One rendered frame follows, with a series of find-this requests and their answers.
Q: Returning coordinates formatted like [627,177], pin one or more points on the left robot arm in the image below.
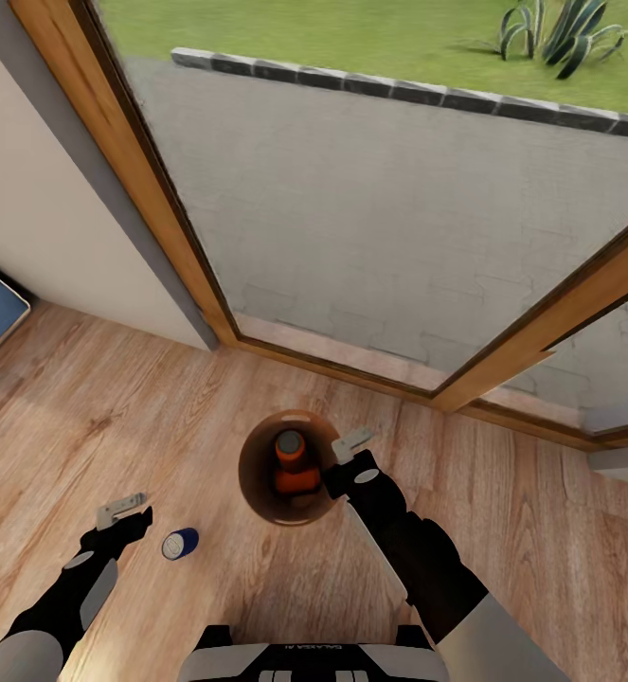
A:
[41,639]

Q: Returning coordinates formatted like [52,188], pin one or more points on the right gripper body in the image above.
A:
[335,477]

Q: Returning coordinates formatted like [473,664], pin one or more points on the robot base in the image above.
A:
[409,660]

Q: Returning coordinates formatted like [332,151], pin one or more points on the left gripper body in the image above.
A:
[127,530]

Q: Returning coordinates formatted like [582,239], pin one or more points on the door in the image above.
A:
[428,198]

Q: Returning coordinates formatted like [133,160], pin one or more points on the trash can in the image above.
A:
[258,455]

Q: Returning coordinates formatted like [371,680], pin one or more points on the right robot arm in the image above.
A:
[477,638]

